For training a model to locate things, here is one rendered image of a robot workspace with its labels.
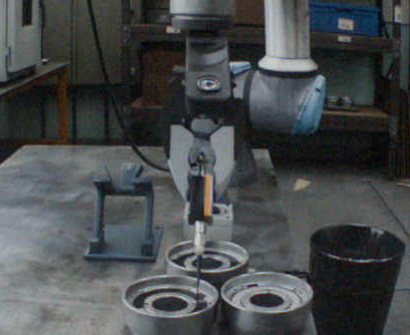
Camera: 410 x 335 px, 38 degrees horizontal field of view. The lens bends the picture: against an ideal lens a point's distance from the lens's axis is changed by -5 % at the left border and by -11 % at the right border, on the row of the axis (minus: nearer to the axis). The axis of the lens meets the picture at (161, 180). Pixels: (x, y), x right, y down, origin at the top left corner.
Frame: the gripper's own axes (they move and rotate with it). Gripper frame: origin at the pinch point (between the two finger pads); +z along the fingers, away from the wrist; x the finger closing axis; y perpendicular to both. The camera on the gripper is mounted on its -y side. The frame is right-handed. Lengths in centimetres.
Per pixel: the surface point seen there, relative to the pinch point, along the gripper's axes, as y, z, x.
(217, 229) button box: 15.2, 10.3, -2.2
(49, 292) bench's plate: -1.8, 13.2, 18.5
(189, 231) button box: 15.2, 10.7, 1.9
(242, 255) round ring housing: 4.8, 9.9, -5.4
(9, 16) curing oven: 205, -19, 91
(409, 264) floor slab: 190, 94, -100
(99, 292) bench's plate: -0.7, 13.2, 12.2
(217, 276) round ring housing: -2.0, 9.8, -2.2
